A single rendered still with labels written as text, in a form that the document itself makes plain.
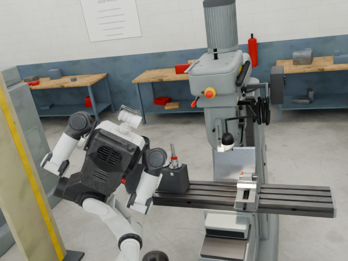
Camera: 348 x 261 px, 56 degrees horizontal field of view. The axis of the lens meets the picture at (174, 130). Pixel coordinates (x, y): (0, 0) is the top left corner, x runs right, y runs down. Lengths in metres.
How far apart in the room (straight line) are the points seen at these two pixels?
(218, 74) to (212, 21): 0.45
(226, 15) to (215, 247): 1.44
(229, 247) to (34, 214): 1.77
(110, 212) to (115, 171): 0.34
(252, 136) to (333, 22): 3.96
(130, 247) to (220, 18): 1.44
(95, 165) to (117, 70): 5.58
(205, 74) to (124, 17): 5.12
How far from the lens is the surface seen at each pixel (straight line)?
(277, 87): 2.20
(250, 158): 2.58
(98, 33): 7.13
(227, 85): 1.79
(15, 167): 3.00
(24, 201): 3.11
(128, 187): 4.23
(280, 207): 2.25
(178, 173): 2.28
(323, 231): 3.55
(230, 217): 2.31
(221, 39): 2.12
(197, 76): 1.80
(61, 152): 1.75
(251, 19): 6.17
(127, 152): 1.54
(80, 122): 1.67
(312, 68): 5.50
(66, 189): 1.84
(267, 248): 3.03
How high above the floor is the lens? 2.31
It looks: 23 degrees down
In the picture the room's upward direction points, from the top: 9 degrees counter-clockwise
